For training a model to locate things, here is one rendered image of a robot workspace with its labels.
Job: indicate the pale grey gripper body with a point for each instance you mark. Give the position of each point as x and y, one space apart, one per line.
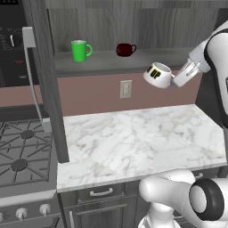
186 74

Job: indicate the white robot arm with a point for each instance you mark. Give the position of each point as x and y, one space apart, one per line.
218 89

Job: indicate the white mug with black print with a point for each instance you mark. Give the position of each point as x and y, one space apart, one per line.
158 76

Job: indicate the dark red mug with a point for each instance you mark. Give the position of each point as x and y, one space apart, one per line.
124 50

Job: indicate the green mug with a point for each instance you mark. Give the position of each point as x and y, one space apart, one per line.
78 52

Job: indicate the dark grey base cabinet door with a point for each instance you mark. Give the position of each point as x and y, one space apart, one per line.
118 218

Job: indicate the dark grey drawer front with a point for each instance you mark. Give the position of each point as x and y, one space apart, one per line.
83 194

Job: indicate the black microwave oven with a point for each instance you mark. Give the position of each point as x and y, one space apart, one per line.
12 59

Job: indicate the grey gas stove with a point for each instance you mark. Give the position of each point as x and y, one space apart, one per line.
23 154

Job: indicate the white stove knob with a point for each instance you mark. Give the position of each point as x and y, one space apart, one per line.
21 213
45 209
1 216

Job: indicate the beige wall outlet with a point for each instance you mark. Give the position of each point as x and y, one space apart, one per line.
126 89

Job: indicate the dark grey wall cabinet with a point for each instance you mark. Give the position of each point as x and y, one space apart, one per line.
124 26

